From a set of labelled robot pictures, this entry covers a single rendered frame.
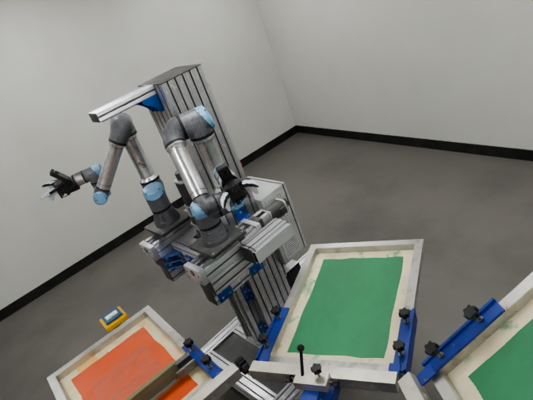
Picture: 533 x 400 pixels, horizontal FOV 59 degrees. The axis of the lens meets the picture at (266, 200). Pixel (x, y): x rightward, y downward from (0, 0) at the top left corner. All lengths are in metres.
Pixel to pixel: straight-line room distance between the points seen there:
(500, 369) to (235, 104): 5.28
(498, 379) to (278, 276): 1.67
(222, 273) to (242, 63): 4.36
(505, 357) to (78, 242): 4.89
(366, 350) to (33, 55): 4.44
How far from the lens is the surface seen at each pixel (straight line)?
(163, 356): 2.36
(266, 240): 2.36
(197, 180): 2.02
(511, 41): 4.54
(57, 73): 5.47
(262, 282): 2.82
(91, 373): 2.55
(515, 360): 1.52
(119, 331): 2.63
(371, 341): 1.99
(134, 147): 2.73
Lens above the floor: 2.39
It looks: 27 degrees down
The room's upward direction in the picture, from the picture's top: 21 degrees counter-clockwise
